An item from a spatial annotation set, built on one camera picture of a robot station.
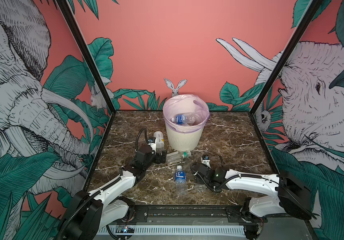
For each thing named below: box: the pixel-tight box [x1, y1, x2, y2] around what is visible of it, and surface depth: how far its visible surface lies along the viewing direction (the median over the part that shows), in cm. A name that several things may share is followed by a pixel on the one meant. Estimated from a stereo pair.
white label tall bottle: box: [153, 131, 165, 154], surface depth 100 cm
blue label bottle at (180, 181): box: [175, 165, 188, 196], surface depth 83 cm
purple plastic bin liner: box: [162, 94, 211, 134], surface depth 91 cm
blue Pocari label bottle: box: [171, 113, 196, 126], surface depth 97 cm
